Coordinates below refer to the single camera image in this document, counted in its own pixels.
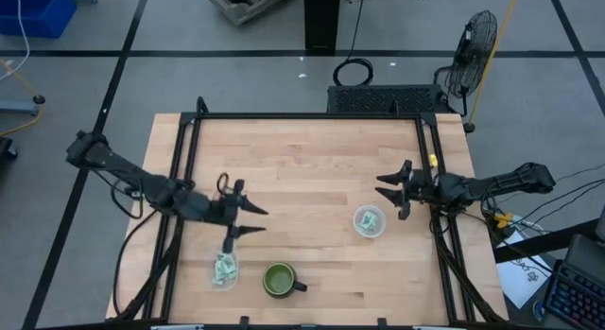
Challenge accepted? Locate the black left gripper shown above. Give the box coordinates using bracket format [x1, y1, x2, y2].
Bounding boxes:
[206, 178, 270, 255]

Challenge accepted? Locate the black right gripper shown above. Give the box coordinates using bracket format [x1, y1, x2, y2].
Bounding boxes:
[374, 159, 441, 222]

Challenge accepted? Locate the clear plastic container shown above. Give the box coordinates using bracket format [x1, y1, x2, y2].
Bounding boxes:
[352, 204, 388, 239]

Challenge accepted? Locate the black mug green inside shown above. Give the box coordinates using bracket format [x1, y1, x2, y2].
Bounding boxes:
[262, 262, 309, 300]

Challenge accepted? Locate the clear bag of green items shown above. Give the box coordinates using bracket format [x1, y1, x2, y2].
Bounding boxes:
[210, 252, 241, 292]

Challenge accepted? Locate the black perforated computer case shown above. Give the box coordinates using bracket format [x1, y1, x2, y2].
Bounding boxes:
[326, 83, 444, 115]

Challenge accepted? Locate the white paper sheet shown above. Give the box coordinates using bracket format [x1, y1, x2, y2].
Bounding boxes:
[495, 229, 555, 310]

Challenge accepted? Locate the black desk bar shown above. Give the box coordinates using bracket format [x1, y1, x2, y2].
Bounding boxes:
[493, 217, 605, 265]

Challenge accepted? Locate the black floor fan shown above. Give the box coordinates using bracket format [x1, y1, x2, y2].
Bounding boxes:
[433, 9, 499, 118]

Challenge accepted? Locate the black computer tower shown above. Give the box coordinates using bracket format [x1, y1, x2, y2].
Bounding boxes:
[303, 0, 342, 52]

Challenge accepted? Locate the backlit computer keyboard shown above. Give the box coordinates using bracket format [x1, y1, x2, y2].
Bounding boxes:
[542, 259, 605, 330]

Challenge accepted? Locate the grey metal floor base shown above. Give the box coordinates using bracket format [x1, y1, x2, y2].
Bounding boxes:
[0, 100, 39, 116]

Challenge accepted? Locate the blue plastic bin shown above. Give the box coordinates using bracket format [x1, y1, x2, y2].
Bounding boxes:
[0, 0, 78, 40]

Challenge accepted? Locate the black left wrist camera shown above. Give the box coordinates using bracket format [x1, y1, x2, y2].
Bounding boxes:
[210, 200, 229, 223]

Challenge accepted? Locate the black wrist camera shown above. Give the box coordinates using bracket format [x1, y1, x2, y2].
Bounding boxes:
[210, 200, 229, 223]
[415, 176, 439, 201]

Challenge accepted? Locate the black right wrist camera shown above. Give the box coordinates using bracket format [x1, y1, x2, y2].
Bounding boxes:
[415, 176, 439, 201]

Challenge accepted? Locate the black aluminium table frame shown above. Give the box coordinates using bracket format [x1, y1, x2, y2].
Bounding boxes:
[106, 96, 510, 330]

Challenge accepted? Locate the black coiled cable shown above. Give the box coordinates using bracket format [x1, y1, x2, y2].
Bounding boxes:
[332, 0, 375, 88]

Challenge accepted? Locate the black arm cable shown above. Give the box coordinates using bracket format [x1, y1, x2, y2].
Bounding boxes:
[111, 178, 162, 317]
[479, 163, 605, 241]

